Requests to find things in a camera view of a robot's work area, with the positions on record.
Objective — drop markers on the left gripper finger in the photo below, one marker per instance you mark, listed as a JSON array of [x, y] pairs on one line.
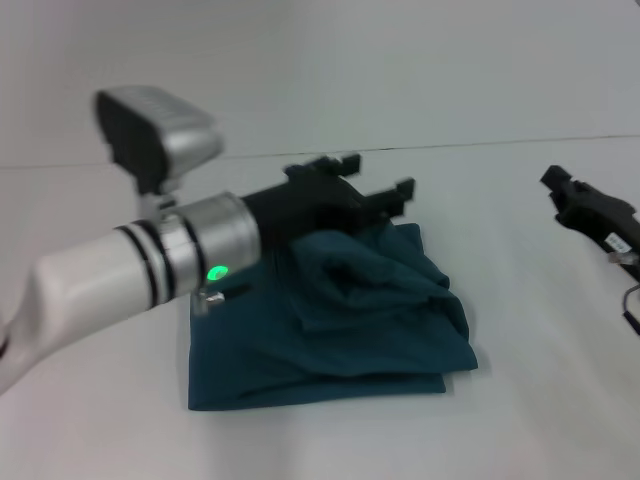
[[335, 165], [390, 197]]

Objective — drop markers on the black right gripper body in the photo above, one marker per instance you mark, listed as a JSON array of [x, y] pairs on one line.
[[605, 220]]

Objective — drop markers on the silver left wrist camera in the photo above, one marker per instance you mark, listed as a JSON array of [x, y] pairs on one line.
[[155, 135]]

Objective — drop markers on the teal t-shirt with FREE print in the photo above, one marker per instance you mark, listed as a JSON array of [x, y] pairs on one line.
[[350, 325]]

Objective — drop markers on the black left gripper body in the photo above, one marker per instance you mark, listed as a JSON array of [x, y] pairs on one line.
[[300, 205]]

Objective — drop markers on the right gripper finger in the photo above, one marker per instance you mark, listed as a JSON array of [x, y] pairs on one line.
[[557, 177]]

